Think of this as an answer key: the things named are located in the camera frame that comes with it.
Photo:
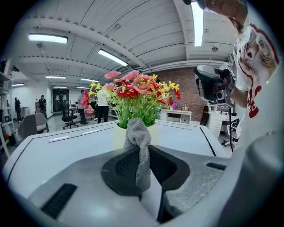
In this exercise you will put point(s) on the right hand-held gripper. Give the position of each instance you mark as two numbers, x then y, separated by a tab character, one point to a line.
220	95

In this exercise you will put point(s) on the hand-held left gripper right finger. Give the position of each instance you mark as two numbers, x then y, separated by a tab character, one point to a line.
195	177

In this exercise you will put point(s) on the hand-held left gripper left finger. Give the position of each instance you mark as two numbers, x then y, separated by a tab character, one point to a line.
88	195

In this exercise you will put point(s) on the grey wiping cloth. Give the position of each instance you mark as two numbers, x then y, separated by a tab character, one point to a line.
137	133

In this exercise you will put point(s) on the potted red pink flowers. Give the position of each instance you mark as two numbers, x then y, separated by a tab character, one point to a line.
133	104

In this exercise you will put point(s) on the person's right forearm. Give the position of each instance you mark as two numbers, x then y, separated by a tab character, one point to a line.
239	97

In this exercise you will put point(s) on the person's right hand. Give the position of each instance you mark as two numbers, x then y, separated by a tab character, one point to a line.
228	81

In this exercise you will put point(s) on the white drawer cabinet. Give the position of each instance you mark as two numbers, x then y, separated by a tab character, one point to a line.
218	124

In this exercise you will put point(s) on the white low cabinet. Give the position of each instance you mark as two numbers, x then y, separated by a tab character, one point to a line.
175	116

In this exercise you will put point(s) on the white table with black lines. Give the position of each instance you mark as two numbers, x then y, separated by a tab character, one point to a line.
55	150

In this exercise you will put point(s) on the cream printed t-shirt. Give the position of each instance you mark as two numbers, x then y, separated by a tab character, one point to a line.
261	66

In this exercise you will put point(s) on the person's head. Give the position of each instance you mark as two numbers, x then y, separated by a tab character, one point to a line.
222	9

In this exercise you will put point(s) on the black office chair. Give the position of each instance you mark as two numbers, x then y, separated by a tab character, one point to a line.
68	117

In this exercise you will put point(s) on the pink chair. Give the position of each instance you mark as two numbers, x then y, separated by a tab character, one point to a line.
89	112

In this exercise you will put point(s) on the grey chair with blue seat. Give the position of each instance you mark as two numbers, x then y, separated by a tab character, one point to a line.
27	126

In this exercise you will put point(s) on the white shelf rack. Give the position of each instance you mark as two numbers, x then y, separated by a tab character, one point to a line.
5	110

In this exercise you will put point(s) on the group of ceiling light tubes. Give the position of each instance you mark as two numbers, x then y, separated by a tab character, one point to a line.
47	38

